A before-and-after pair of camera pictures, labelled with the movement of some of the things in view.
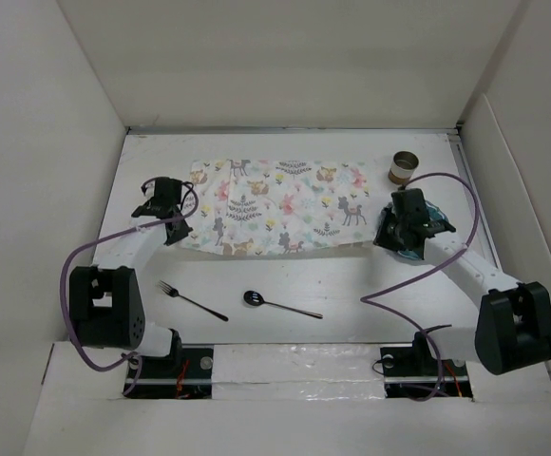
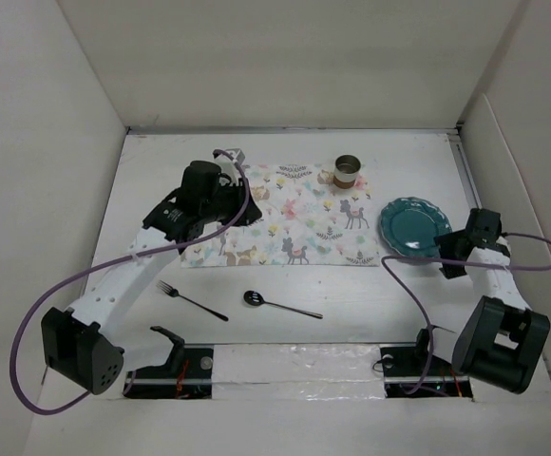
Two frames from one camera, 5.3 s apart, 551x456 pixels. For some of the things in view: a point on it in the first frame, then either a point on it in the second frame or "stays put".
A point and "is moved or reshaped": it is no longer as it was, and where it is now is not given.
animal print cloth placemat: x=261 y=206 is moved or reshaped
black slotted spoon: x=256 y=298 stays put
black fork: x=175 y=294 stays put
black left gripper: x=179 y=235 → x=238 y=193
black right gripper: x=381 y=237 → x=447 y=240
